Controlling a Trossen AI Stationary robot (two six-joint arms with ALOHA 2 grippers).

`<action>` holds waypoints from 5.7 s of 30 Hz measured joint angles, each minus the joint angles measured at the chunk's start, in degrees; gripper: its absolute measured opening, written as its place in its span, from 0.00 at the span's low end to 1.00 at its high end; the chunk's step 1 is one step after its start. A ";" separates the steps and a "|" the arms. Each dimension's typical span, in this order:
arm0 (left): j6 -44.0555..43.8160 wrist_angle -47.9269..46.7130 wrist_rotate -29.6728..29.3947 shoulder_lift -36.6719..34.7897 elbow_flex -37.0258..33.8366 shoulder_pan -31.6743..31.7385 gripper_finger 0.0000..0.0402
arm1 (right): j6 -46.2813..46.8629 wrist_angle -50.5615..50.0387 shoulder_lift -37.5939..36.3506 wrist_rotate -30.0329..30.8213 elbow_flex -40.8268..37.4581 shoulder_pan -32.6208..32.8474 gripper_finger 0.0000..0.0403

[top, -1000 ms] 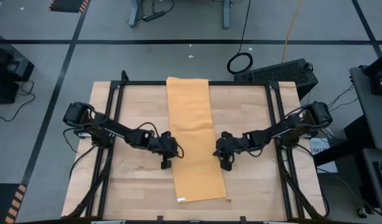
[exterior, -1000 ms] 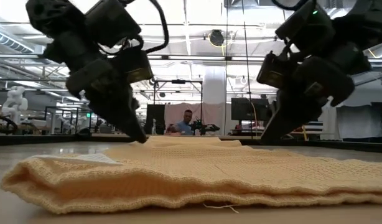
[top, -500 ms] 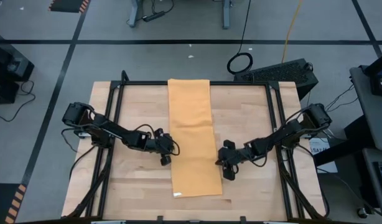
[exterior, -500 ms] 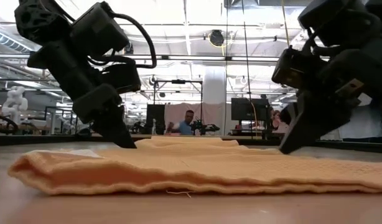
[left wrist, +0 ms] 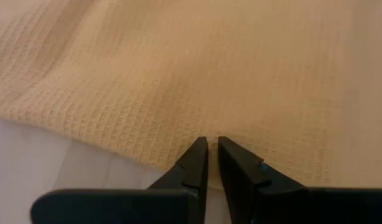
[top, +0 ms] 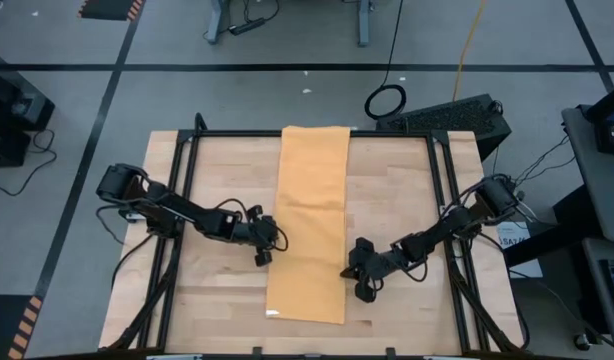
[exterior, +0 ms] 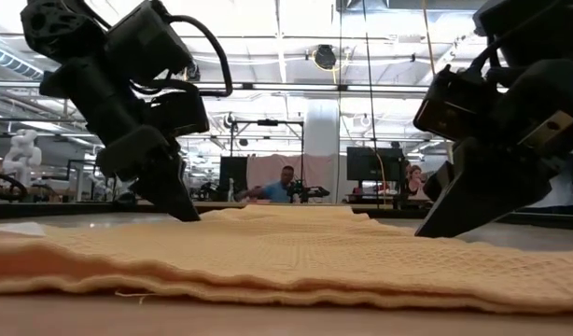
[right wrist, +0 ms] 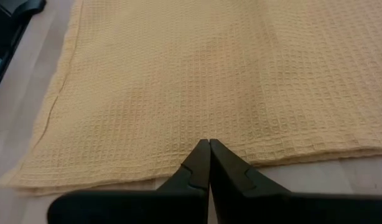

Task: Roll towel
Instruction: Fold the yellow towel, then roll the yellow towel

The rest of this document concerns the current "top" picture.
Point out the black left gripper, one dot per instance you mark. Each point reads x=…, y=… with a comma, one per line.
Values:
x=259, y=232

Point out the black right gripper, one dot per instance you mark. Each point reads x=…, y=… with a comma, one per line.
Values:
x=377, y=265

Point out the orange waffle weave towel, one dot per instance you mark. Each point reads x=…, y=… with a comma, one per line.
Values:
x=312, y=200

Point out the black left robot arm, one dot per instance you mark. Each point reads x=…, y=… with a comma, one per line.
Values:
x=187, y=212

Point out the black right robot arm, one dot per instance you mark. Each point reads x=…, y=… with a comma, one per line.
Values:
x=452, y=225

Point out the white paper sign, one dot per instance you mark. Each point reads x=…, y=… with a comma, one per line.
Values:
x=524, y=260

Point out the black computer tower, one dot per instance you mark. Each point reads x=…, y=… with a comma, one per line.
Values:
x=447, y=117

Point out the black power strip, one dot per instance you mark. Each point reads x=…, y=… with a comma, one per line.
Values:
x=247, y=26

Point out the black table support leg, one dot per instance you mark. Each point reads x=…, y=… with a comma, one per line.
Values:
x=562, y=230

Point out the grey desk leg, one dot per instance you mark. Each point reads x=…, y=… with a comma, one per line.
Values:
x=217, y=20
x=363, y=25

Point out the black caster wheel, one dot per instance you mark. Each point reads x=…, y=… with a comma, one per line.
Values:
x=582, y=342

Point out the grey side table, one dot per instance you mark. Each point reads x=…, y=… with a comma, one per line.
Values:
x=602, y=190
x=594, y=300

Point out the black orange hazard mat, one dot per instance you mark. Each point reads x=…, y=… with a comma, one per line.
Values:
x=107, y=9
x=2, y=325

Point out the black equipment stack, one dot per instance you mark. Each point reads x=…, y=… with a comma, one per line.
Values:
x=12, y=105

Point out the black monitor with lit screen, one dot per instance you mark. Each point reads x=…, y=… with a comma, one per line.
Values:
x=609, y=120

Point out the black aluminium table frame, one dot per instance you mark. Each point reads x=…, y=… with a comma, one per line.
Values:
x=227, y=133

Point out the silver aluminium bracket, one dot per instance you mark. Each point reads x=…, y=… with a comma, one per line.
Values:
x=442, y=358
x=174, y=357

